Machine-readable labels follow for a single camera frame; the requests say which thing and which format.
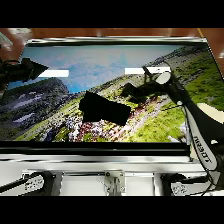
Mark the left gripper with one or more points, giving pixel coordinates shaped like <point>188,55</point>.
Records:
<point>20,70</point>

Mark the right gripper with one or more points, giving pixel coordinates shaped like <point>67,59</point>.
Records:
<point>145,90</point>

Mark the black garment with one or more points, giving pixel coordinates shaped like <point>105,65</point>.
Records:
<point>105,108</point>

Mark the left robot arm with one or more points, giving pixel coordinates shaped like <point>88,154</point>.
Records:
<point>30,183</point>

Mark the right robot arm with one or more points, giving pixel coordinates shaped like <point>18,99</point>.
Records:
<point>201,133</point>

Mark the silver frame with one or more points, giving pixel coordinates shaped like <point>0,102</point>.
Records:
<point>100,165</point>

